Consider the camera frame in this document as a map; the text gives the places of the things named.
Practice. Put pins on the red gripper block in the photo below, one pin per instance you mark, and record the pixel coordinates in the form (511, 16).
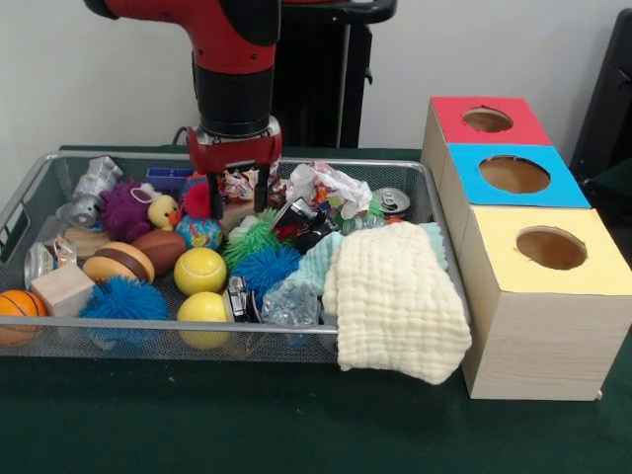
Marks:
(232, 155)

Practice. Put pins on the small yellow plush duck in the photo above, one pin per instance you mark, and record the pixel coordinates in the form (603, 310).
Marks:
(163, 212)

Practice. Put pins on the light blue muslin cloth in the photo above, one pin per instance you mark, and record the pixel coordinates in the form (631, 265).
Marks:
(316, 257)

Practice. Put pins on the cream muslin cloth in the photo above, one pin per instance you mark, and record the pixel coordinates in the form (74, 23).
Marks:
(395, 306)

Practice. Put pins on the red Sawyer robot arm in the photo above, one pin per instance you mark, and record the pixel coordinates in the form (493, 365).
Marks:
(232, 49)

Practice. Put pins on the wooden box with three holes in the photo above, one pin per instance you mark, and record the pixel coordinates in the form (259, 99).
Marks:
(543, 345)

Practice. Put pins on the globe print ball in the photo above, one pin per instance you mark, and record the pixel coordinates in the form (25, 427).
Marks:
(198, 233)

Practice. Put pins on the blue spiky rubber ball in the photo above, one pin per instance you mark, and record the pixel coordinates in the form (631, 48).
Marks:
(264, 266)
(123, 301)

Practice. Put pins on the yellow foam ball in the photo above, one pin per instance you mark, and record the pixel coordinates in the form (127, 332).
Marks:
(203, 311)
(200, 271)

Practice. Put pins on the purple spiky rubber ball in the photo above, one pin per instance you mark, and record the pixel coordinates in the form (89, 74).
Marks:
(126, 212)

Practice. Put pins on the toy hamburger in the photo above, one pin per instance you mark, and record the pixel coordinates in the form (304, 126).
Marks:
(118, 261)

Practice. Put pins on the black chair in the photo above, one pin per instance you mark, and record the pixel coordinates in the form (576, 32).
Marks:
(607, 99)

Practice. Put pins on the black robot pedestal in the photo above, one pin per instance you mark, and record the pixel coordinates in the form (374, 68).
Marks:
(321, 74)

